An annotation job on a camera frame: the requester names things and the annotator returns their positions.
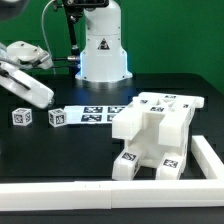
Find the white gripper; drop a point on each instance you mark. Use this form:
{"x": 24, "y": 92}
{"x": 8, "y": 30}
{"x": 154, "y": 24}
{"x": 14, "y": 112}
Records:
{"x": 15, "y": 60}

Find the flat white chair back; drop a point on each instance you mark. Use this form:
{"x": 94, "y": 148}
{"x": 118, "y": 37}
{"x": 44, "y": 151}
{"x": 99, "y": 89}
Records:
{"x": 97, "y": 114}

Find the white chair nut cube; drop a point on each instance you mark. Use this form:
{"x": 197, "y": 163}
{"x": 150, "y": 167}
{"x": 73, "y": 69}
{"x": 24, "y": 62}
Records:
{"x": 22, "y": 116}

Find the white obstacle fence wall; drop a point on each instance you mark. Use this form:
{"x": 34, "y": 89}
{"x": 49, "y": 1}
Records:
{"x": 206, "y": 192}

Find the black camera stand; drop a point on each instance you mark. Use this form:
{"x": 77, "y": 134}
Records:
{"x": 74, "y": 10}

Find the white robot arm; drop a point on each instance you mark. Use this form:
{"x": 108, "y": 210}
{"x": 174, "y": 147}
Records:
{"x": 96, "y": 52}

